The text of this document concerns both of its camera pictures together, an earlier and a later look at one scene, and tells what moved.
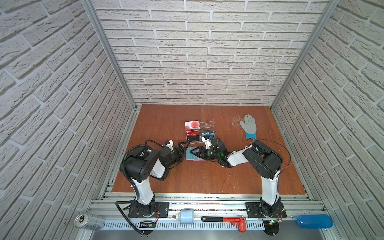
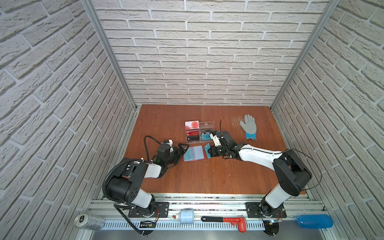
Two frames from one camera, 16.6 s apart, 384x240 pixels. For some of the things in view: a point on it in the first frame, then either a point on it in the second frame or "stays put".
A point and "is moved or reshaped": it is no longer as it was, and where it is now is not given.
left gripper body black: (177, 156) stays put
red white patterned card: (191, 124) stays put
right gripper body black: (209, 154) -> (219, 150)
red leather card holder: (190, 156) stays put
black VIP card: (192, 138) stays put
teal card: (190, 156) is moved or reshaped
